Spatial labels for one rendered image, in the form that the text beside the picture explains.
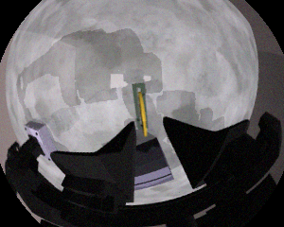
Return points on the thin gold disc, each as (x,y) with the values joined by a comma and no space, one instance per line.
(142,112)

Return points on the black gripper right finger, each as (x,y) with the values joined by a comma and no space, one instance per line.
(200,149)

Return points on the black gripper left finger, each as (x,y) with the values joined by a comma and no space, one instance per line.
(113,163)

